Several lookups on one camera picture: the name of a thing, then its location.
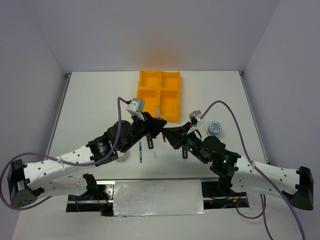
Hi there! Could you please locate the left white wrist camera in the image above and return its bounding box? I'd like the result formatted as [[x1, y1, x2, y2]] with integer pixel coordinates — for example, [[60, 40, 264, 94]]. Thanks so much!
[[126, 98, 145, 117]]

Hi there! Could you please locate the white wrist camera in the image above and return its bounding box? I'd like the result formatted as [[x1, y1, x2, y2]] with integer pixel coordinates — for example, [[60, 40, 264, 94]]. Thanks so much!
[[126, 98, 145, 117], [189, 110, 205, 129]]

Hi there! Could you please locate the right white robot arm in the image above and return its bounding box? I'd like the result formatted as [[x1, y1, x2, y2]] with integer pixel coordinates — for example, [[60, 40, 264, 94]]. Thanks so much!
[[161, 122, 314, 211]]

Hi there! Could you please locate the pink cap black highlighter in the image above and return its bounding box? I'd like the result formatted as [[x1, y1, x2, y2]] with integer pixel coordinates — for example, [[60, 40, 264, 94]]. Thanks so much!
[[182, 147, 188, 159]]

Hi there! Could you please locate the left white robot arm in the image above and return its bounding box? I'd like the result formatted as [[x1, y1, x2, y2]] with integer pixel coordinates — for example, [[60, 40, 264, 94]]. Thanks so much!
[[7, 112, 167, 211]]

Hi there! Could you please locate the right blue putty jar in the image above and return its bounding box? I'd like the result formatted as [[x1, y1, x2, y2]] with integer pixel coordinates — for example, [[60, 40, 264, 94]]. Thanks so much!
[[206, 121, 223, 138]]

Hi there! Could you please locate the blue gel pen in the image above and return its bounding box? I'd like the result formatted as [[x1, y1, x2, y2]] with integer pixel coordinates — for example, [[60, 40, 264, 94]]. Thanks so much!
[[138, 141, 143, 164]]

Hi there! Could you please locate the clear tape roll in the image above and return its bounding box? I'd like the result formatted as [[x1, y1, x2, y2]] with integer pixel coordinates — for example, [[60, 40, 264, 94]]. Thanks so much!
[[115, 152, 130, 163]]

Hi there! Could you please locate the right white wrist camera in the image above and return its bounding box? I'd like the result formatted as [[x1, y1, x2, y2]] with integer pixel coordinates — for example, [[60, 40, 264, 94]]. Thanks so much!
[[189, 110, 205, 129]]

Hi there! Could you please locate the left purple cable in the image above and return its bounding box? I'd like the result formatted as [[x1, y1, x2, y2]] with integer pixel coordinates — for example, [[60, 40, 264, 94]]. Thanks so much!
[[0, 96, 131, 211]]

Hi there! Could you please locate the silver foil covered panel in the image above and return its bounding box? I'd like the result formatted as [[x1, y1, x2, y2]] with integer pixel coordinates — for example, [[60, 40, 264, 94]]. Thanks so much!
[[113, 179, 205, 217]]

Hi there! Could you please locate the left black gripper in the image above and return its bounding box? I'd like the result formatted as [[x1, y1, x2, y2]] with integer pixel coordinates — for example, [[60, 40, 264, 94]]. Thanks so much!
[[119, 111, 167, 153]]

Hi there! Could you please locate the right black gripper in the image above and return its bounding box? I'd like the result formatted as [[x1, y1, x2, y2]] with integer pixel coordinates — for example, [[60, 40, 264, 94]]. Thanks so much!
[[162, 120, 208, 164]]

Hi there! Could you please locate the purple cable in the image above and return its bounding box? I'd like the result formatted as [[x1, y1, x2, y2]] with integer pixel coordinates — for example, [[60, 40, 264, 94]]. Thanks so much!
[[199, 100, 307, 240], [0, 96, 131, 211]]

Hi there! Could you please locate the orange cap black highlighter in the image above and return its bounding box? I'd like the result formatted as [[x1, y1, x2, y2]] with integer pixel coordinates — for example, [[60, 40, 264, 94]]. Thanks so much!
[[147, 138, 154, 150]]

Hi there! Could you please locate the yellow four-compartment organizer tray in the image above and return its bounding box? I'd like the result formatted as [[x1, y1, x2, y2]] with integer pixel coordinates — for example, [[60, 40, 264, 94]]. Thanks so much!
[[136, 70, 181, 123]]

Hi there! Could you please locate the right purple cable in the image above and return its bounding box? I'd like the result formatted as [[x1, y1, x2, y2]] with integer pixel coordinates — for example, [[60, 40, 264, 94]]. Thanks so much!
[[199, 100, 307, 240]]

